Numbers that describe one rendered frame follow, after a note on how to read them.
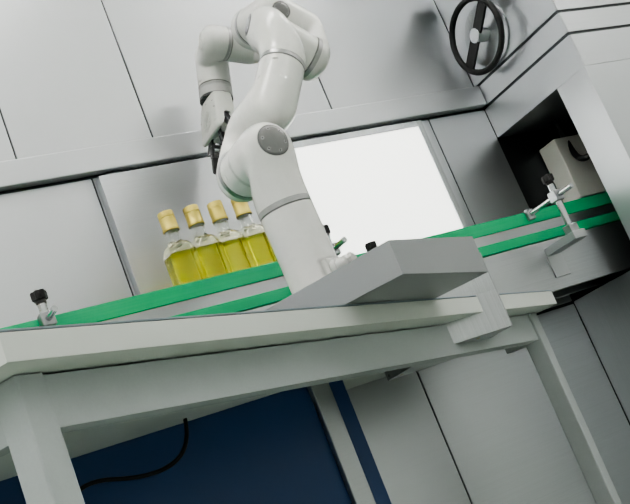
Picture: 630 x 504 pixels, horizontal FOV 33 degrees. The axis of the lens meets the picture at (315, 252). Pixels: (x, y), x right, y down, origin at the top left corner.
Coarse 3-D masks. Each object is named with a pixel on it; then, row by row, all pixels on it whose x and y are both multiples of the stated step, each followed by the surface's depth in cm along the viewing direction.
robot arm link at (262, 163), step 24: (240, 144) 178; (264, 144) 176; (288, 144) 178; (240, 168) 179; (264, 168) 175; (288, 168) 176; (240, 192) 184; (264, 192) 175; (288, 192) 175; (264, 216) 176
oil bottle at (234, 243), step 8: (224, 232) 219; (232, 232) 220; (240, 232) 221; (224, 240) 218; (232, 240) 219; (240, 240) 220; (224, 248) 218; (232, 248) 218; (240, 248) 219; (248, 248) 220; (232, 256) 217; (240, 256) 218; (248, 256) 219; (232, 264) 217; (240, 264) 217; (248, 264) 218
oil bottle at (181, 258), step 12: (180, 240) 214; (168, 252) 213; (180, 252) 212; (192, 252) 214; (168, 264) 214; (180, 264) 211; (192, 264) 212; (180, 276) 211; (192, 276) 211; (204, 276) 213
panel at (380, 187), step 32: (416, 128) 273; (320, 160) 256; (352, 160) 260; (384, 160) 264; (416, 160) 269; (320, 192) 252; (352, 192) 256; (384, 192) 260; (416, 192) 265; (352, 224) 252; (384, 224) 257; (416, 224) 261; (448, 224) 265
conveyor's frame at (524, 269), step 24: (552, 240) 253; (600, 240) 260; (624, 240) 264; (504, 264) 244; (528, 264) 247; (576, 264) 253; (600, 264) 257; (624, 264) 260; (504, 288) 241; (528, 288) 244; (552, 288) 247; (576, 288) 266
